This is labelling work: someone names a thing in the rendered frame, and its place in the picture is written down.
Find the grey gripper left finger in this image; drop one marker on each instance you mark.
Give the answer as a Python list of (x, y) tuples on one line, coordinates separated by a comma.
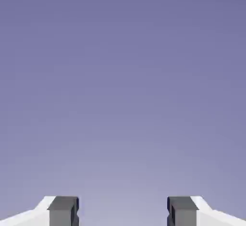
[(59, 213)]

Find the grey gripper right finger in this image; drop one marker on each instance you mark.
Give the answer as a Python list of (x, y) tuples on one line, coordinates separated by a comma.
[(185, 213)]

